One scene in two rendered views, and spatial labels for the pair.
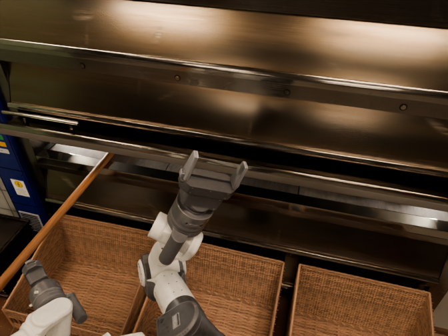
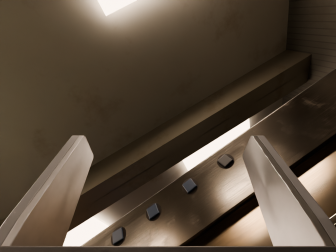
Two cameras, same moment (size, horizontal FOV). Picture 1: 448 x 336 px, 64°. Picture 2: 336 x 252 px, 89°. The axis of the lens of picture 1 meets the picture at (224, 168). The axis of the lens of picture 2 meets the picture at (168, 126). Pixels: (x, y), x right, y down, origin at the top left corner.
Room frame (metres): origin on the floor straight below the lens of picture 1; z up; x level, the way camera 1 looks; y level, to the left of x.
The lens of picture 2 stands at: (0.49, 0.02, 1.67)
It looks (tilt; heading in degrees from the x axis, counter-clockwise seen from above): 51 degrees up; 343
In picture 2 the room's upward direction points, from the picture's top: 37 degrees counter-clockwise
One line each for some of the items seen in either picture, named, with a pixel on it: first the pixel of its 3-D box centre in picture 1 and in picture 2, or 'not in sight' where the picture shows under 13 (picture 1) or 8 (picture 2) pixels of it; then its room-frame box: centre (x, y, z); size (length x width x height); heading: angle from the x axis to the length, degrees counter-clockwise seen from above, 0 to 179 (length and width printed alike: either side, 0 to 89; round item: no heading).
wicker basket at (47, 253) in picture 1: (89, 279); not in sight; (0.98, 0.62, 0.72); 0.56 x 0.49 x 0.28; 78
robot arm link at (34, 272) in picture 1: (41, 287); not in sight; (0.63, 0.55, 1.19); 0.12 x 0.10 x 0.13; 42
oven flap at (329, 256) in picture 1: (225, 217); not in sight; (1.11, -0.01, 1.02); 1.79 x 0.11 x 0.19; 77
